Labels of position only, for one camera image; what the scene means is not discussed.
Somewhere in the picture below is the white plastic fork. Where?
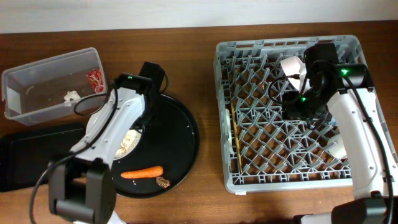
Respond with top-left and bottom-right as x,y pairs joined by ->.
225,109 -> 234,156

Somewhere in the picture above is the clear plastic bin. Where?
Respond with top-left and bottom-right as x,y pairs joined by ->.
1,47 -> 107,126

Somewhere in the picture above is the black rectangular tray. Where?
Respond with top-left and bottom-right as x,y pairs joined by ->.
1,123 -> 85,192

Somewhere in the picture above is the white bowl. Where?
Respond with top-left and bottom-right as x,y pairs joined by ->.
280,56 -> 303,90

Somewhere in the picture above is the cream white cup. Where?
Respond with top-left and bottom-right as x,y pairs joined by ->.
328,134 -> 347,159

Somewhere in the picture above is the round black tray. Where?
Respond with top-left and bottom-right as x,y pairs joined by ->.
111,95 -> 200,198

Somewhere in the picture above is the white tissue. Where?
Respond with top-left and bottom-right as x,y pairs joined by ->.
64,90 -> 81,103

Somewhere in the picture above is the brown food scrap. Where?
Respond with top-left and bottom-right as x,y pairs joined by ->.
155,177 -> 171,189

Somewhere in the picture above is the grey dishwasher rack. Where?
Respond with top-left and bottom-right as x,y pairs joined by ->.
214,35 -> 367,193

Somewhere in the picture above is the red snack wrapper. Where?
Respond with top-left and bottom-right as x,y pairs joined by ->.
87,68 -> 104,93

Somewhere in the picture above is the wooden chopstick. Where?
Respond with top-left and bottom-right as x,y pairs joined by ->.
231,104 -> 243,174

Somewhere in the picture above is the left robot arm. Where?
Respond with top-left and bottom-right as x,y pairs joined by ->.
29,62 -> 169,223

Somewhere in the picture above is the orange carrot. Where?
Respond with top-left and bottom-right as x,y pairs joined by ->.
121,166 -> 164,179

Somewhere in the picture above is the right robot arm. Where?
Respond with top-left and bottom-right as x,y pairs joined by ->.
280,44 -> 397,223

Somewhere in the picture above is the grey plate with food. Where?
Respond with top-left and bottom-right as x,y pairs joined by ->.
85,108 -> 144,161

